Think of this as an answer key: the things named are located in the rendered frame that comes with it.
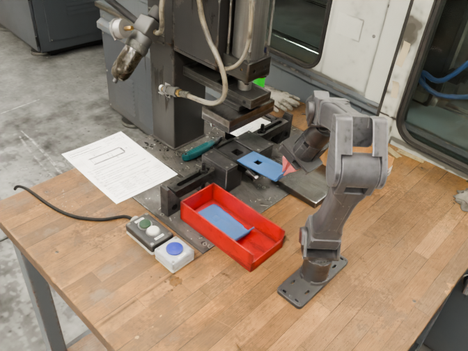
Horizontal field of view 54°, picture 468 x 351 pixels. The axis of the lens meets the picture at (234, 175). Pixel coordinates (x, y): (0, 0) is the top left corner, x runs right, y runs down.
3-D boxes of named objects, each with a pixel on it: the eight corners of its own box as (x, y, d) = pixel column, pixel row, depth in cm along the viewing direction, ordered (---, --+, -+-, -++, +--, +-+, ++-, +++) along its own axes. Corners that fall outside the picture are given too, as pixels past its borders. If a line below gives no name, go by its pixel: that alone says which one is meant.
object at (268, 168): (279, 184, 119) (280, 174, 118) (237, 161, 128) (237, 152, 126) (295, 173, 123) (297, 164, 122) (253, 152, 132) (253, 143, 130)
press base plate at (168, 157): (202, 262, 113) (203, 253, 111) (89, 170, 139) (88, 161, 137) (345, 160, 152) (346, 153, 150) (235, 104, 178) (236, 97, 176)
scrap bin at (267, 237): (250, 272, 107) (253, 255, 104) (180, 219, 120) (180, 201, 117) (282, 247, 115) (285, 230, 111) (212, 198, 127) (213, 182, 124)
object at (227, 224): (233, 248, 112) (234, 239, 111) (193, 215, 121) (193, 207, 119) (253, 235, 116) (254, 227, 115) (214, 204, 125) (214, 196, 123)
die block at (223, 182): (225, 194, 129) (226, 173, 125) (200, 177, 134) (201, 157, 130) (270, 166, 141) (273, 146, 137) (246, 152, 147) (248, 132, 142)
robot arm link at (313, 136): (300, 125, 112) (315, 107, 106) (320, 131, 113) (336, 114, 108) (302, 147, 108) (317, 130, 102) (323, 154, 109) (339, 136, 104)
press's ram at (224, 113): (230, 145, 118) (239, 32, 100) (165, 106, 131) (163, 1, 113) (274, 122, 129) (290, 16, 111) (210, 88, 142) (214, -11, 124)
